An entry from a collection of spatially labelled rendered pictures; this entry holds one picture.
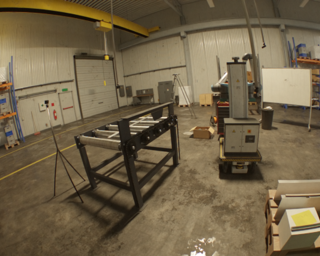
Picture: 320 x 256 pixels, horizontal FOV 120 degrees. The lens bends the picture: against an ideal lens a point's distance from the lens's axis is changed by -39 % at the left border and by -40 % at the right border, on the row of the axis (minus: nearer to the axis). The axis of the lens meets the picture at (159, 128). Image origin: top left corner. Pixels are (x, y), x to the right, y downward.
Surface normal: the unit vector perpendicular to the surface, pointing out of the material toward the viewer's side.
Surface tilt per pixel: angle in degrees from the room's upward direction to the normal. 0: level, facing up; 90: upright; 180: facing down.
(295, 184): 90
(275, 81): 90
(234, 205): 0
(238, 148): 90
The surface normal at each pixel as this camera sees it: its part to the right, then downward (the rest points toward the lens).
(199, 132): -0.48, 0.28
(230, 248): -0.11, -0.96
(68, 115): 0.88, 0.04
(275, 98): -0.79, 0.24
